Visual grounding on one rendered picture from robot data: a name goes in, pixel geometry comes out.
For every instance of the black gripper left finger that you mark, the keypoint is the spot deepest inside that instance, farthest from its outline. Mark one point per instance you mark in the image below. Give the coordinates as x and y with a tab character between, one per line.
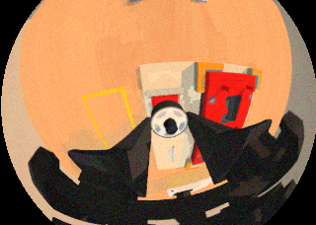
129	160

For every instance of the small black and white wheel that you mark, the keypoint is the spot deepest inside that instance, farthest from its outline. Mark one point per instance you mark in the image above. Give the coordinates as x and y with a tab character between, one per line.
165	110

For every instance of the yellow rectangular outline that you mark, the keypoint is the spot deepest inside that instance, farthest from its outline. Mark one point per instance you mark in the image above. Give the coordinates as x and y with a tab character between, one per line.
107	92

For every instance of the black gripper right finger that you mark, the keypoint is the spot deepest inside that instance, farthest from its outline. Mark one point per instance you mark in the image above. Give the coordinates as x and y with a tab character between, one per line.
221	145

